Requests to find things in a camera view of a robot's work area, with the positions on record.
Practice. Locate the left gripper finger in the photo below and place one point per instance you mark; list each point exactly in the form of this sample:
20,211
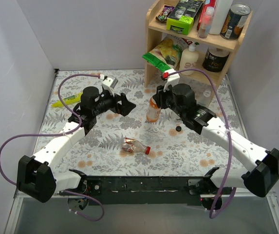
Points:
127,108
124,99

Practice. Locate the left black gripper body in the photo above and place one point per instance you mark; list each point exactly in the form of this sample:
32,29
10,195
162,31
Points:
119,105

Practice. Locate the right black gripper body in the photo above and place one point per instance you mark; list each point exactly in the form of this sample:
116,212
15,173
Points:
162,100

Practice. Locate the orange drink bottle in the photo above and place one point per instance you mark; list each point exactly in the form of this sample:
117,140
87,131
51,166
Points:
153,111

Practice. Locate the black bottle cap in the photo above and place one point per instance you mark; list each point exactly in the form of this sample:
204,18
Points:
178,128

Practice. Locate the red-cap clear bottle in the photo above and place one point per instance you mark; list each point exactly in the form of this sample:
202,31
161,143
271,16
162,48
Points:
134,146

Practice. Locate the clear green-label water bottle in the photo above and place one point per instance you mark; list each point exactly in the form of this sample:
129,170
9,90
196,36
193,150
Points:
206,98

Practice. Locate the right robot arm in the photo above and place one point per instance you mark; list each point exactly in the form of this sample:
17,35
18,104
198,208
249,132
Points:
261,166

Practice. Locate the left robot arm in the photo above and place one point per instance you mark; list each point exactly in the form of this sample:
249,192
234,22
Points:
35,174

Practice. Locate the white pump lotion bottle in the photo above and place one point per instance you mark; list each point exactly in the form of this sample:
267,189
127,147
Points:
189,57

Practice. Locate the pink spray bottle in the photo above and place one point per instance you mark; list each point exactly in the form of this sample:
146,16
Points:
206,22

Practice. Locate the white tall bottle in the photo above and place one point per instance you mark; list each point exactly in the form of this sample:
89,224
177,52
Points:
221,10

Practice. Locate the floral table mat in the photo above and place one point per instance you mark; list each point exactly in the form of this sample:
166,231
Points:
172,153

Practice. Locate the green chips bag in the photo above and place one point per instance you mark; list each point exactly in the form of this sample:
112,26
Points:
163,57

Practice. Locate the yellow green tube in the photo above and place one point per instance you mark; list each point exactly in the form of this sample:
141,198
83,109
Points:
68,100

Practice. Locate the cassava chips bag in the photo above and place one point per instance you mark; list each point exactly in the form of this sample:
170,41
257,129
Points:
175,41

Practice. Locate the black canister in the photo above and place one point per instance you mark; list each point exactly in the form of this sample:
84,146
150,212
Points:
215,59

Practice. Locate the green black box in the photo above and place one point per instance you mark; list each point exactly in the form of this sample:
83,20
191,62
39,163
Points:
183,16

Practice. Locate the dark snack packet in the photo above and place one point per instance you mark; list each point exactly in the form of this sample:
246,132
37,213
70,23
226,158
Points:
162,17

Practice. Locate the red white carton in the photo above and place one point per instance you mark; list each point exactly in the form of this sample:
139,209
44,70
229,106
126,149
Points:
206,4

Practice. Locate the tin food can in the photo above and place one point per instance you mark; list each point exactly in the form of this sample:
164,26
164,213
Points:
235,21

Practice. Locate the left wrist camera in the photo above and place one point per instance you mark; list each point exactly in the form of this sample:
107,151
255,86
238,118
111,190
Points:
108,83

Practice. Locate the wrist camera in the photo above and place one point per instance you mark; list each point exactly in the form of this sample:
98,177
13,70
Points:
171,77
108,83

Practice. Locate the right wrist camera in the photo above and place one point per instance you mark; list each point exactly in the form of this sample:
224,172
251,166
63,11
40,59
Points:
171,77

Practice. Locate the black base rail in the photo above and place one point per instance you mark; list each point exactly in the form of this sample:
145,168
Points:
146,189

